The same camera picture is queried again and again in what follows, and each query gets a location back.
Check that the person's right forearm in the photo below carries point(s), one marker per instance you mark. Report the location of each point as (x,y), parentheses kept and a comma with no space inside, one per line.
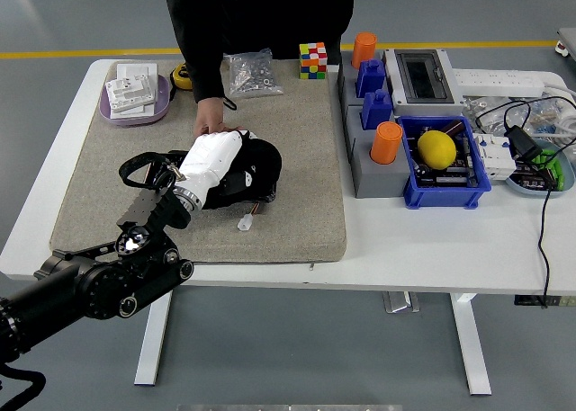
(204,74)

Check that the grey electrical distribution box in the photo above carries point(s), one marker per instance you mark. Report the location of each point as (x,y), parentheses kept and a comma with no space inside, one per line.
(423,76)

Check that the dark circuit board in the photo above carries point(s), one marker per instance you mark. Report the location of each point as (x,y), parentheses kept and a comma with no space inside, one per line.
(531,181)
(443,179)

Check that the purple oval tray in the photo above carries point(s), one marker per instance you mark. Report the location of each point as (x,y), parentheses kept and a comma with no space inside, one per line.
(159,109)

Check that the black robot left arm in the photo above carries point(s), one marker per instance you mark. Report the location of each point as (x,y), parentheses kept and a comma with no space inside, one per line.
(90,289)

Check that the orange cylinder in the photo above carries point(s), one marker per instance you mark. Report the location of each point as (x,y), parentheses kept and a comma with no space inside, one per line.
(386,143)
(363,47)

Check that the clear bag of screws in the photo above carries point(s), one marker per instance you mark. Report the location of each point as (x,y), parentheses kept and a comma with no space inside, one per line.
(252,76)

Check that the yellow lemon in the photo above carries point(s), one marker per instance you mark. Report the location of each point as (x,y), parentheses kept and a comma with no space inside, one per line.
(436,149)

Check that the person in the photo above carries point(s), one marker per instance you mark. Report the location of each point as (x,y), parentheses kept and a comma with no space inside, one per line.
(252,15)

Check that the grey-brown mat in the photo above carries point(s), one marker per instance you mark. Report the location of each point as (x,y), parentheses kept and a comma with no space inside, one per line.
(306,181)

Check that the black rag with red tag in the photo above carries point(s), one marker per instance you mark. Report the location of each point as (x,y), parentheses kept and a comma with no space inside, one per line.
(265,159)

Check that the green terminal blocks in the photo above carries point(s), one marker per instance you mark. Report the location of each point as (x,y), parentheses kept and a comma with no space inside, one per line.
(555,170)

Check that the light blue dish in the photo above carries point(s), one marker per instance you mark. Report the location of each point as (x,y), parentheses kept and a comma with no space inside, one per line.
(568,177)

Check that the silver bracket under table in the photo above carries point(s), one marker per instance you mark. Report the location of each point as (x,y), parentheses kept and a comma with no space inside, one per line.
(400,302)

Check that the blue block with knob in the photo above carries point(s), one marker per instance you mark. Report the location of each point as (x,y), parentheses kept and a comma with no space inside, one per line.
(377,112)
(370,80)

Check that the white table leg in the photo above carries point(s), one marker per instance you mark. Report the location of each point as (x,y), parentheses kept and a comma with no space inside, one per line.
(153,348)
(472,348)

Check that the grey block holder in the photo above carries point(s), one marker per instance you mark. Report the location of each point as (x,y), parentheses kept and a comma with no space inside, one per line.
(346,85)
(378,179)

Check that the white switch plate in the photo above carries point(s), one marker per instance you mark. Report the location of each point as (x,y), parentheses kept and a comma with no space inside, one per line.
(137,70)
(132,94)

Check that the brown cylindrical capacitor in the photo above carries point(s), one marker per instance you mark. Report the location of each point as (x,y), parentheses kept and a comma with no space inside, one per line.
(452,127)

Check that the clear bag of metal washers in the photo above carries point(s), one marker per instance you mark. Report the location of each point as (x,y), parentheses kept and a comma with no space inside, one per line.
(477,106)

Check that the white power strip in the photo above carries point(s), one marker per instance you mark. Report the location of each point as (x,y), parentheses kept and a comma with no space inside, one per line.
(495,83)

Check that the table height control panel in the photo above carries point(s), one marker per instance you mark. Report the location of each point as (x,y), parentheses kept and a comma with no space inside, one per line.
(562,301)

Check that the multicoloured puzzle cube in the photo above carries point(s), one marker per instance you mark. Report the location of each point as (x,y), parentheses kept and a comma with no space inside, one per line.
(312,61)

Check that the blue plastic bin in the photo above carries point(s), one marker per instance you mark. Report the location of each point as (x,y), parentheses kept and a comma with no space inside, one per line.
(441,197)

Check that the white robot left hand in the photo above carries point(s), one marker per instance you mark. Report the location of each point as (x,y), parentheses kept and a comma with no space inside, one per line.
(209,157)

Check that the yellow tape measure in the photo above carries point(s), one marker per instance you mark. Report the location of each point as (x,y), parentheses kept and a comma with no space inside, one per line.
(182,76)

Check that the white circuit breaker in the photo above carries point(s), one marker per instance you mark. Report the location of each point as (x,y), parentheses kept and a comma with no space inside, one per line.
(492,159)

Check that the clear bag of blue parts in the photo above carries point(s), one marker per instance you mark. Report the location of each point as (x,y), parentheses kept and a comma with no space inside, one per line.
(546,118)

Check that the person's right hand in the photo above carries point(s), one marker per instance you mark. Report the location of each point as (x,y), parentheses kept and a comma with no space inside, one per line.
(209,116)

